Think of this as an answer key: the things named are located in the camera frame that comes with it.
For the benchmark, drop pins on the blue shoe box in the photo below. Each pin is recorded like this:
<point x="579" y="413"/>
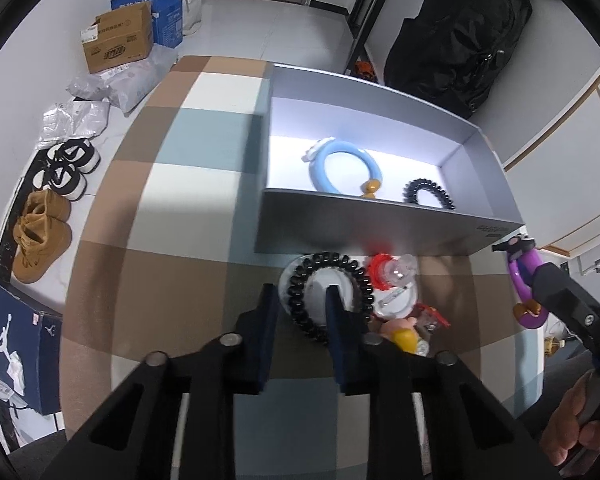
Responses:
<point x="15" y="340"/>

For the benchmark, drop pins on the black backpack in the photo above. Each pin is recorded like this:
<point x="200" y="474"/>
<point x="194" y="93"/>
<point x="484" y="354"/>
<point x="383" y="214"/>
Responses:
<point x="455" y="45"/>

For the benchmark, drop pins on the grey cardboard box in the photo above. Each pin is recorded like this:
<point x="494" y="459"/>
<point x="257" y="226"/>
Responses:
<point x="360" y="220"/>

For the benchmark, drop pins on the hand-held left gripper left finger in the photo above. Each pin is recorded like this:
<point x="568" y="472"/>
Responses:
<point x="264" y="340"/>

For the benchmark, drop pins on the small red trinket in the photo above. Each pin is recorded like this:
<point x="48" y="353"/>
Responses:
<point x="430" y="316"/>

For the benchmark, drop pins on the black and white sneaker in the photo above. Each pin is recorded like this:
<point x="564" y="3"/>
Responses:
<point x="75" y="152"/>
<point x="60" y="180"/>

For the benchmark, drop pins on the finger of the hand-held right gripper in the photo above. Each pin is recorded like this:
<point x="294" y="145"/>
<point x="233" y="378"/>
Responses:
<point x="572" y="307"/>

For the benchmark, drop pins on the white plastic mailer bag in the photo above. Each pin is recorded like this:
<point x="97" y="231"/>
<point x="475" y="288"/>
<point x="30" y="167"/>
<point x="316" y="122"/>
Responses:
<point x="137" y="77"/>

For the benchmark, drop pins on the grey plastic mailer bag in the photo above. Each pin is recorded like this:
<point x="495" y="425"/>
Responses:
<point x="87" y="85"/>

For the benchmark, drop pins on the white wood-trimmed cabinet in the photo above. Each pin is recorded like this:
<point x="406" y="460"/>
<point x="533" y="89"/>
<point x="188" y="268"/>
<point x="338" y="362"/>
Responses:
<point x="570" y="160"/>

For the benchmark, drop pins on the person's right hand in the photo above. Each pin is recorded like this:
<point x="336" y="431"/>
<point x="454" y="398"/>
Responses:
<point x="562" y="427"/>

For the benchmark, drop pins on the blue cardboard carton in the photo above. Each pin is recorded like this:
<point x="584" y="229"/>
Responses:
<point x="167" y="17"/>

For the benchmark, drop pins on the yellow duck trinket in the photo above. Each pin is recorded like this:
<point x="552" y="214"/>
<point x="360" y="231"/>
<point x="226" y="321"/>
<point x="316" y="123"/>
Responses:
<point x="404" y="336"/>

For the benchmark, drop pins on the brown cardboard carton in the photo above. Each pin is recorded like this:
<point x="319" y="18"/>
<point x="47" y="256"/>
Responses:
<point x="117" y="42"/>

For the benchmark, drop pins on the brown boot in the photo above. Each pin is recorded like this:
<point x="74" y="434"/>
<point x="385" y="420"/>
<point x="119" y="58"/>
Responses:
<point x="45" y="205"/>
<point x="40" y="252"/>

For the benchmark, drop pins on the small orange object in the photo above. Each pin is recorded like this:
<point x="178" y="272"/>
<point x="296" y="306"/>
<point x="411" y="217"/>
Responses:
<point x="365" y="69"/>

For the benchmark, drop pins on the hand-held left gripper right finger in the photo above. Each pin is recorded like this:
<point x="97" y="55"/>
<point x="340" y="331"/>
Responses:
<point x="338" y="345"/>

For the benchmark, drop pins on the red and clear hair clip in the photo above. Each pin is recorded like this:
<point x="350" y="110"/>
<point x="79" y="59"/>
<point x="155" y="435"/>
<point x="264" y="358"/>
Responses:
<point x="380" y="266"/>

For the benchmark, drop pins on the silver plastic mailer bag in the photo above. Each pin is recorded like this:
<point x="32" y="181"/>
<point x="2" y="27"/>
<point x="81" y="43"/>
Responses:
<point x="72" y="122"/>

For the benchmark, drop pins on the checkered tablecloth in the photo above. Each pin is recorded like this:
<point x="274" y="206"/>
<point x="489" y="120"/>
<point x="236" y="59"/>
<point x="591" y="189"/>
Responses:
<point x="180" y="210"/>

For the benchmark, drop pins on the wall socket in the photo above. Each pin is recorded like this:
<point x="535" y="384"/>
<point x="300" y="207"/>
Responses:
<point x="595" y="266"/>

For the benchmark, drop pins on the white round pin badge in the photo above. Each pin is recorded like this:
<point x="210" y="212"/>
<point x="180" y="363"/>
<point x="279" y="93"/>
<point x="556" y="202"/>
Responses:
<point x="397" y="304"/>
<point x="316" y="282"/>

